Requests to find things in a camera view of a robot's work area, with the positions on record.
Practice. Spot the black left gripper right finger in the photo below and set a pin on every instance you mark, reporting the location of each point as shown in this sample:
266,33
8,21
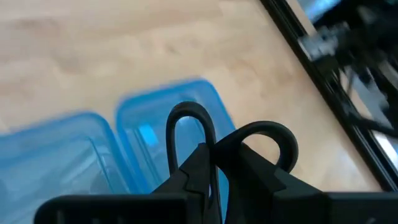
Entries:
264,199

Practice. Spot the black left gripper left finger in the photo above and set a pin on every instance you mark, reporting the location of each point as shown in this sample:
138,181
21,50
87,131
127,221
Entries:
192,180

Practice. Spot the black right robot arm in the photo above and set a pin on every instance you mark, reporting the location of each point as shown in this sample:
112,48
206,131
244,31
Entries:
367,37

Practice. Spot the blue translucent plastic supply box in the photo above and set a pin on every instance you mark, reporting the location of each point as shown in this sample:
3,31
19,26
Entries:
146,161

